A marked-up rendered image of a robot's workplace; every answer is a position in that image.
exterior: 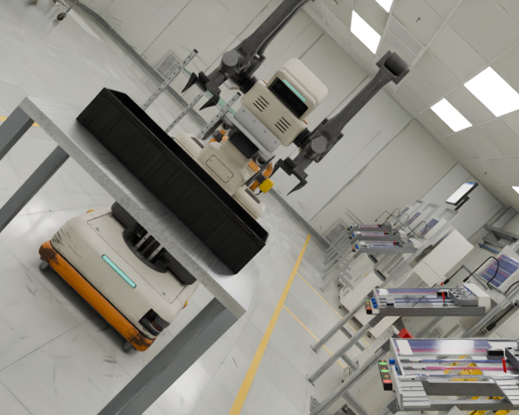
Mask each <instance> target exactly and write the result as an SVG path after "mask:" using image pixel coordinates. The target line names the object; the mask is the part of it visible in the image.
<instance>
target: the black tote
mask: <svg viewBox="0 0 519 415"><path fill-rule="evenodd" d="M76 120H77V121H78V122H79V123H80V124H81V125H82V126H83V127H85V128H86V129H87V130H88V131H89V132H90V133H91V134H92V135H93V136H94V137H95V138H96V139H97V140H98V141H99V142H100V143H101V144H102V145H103V146H104V147H105V148H106V149H107V150H108V151H109V152H110V153H111V154H112V155H113V156H114V157H115V158H116V159H118V160H119V161H120V162H121V163H122V164H123V165H124V166H125V167H126V168H127V169H128V170H129V171H130V172H131V173H132V174H133V175H134V176H135V177H136V178H137V179H138V180H139V181H140V182H141V183H142V184H143V185H144V186H145V187H146V188H147V189H148V190H149V191H150V192H152V193H153V194H154V195H155V196H156V197H157V198H158V199H159V200H160V201H161V202H162V203H163V204H164V205H165V206H166V207H167V208H168V209H169V210H170V211H171V212H172V213H173V214H174V215H175V216H176V217H177V218H178V219H179V220H180V221H181V222H182V223H183V224H185V225H186V226H187V227H188V228H189V229H190V230H191V231H192V232H193V233H194V234H195V235H196V236H197V237H198V238H199V239H200V240H201V241H202V242H203V243H204V244H205V245H206V246H207V247H208V248H209V249H210V250H211V251H212V252H213V253H214V254H215V255H216V256H217V257H218V258H220V260H221V261H223V262H224V264H225V265H226V266H228V267H229V269H230V270H232V271H233V272H234V274H238V273H239V272H240V271H241V270H242V269H243V268H244V267H245V266H246V265H247V264H248V263H249V262H250V261H251V260H252V259H253V258H254V257H255V256H256V255H257V254H258V253H259V252H260V251H261V250H262V249H263V248H264V247H265V246H266V244H267V241H268V238H269V233H268V232H267V231H266V230H265V229H264V228H263V227H262V226H261V225H260V224H259V223H258V222H257V221H256V220H255V219H254V218H253V217H252V216H251V215H250V214H249V213H248V212H247V211H246V210H245V209H244V208H243V207H242V206H241V205H240V204H239V203H238V202H237V201H236V200H235V199H234V198H233V197H232V196H231V195H230V194H229V193H228V192H227V191H226V190H225V189H224V188H223V187H222V186H221V185H220V184H219V183H218V182H217V181H216V180H214V179H213V178H212V177H211V176H210V175H209V174H208V173H207V172H206V171H205V170H204V169H203V168H202V167H201V166H200V165H199V164H198V163H197V162H196V161H195V160H194V159H193V158H192V157H191V156H190V155H189V154H188V153H187V152H186V151H185V150H184V149H183V148H182V147H181V146H180V145H179V144H178V143H177V142H176V141H175V140H174V139H173V138H171V137H170V136H169V135H168V134H167V133H166V132H165V131H164V130H163V129H162V128H161V127H160V126H159V125H158V124H157V123H156V122H155V121H154V120H153V119H152V118H151V117H150V116H149V115H148V114H147V113H146V112H145V111H144V110H143V109H142V108H141V107H140V106H139V105H138V104H137V103H136V102H135V101H134V100H133V99H132V98H131V97H129V96H128V95H127V94H126V93H125V92H122V91H117V90H114V89H111V88H108V87H104V88H103V89H102V90H101V91H100V92H99V93H98V95H97V96H96V97H95V98H94V99H93V100H92V101H91V103H90V104H89V105H88V106H87V107H86V108H85V109H84V110H83V111H82V112H81V113H80V114H79V115H78V116H77V117H76Z"/></svg>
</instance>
